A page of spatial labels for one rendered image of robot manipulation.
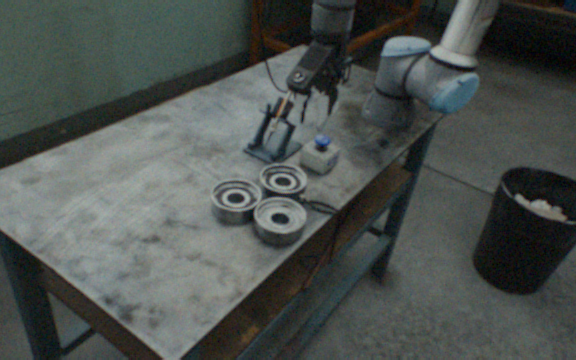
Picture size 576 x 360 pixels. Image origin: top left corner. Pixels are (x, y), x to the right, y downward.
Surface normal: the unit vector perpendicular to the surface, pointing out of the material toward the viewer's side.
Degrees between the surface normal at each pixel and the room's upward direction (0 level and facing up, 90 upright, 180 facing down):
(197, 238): 0
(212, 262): 0
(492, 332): 0
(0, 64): 90
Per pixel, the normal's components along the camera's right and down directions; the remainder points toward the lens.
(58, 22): 0.80, 0.43
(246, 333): 0.11, -0.79
